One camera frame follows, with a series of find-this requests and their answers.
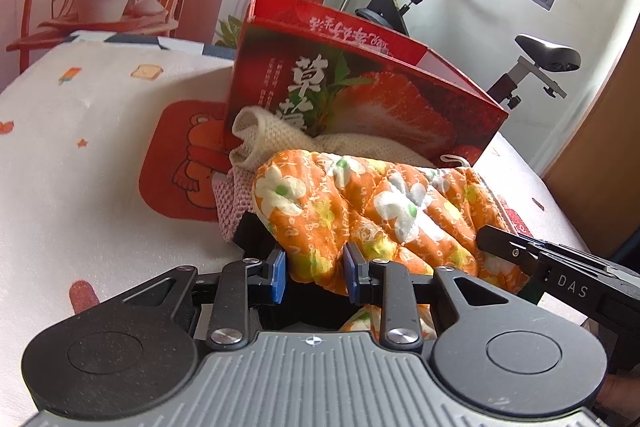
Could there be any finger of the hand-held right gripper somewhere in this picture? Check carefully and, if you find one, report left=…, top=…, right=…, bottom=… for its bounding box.
left=476, top=225, right=544, bottom=276

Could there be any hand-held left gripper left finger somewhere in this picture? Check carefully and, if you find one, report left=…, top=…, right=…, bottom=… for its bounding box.
left=120, top=251, right=288, bottom=351

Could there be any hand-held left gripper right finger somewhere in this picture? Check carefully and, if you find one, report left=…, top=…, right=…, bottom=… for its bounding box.
left=343, top=243, right=521, bottom=351

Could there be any orange floral quilted cloth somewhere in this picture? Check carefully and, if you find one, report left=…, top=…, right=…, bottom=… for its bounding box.
left=252, top=149, right=531, bottom=343

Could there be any red strawberry print box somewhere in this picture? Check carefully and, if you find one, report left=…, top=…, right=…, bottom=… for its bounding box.
left=223, top=0, right=510, bottom=168

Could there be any pink knitted cloth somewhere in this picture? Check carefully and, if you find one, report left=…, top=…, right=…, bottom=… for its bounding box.
left=212, top=167, right=258, bottom=244

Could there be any wooden door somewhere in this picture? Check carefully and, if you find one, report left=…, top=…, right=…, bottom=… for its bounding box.
left=542, top=22, right=640, bottom=258

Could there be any cream knitted cloth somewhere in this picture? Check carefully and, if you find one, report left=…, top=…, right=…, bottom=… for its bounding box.
left=229, top=106, right=436, bottom=170

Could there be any printed blanket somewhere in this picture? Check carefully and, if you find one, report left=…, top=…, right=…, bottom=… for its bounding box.
left=0, top=29, right=601, bottom=427

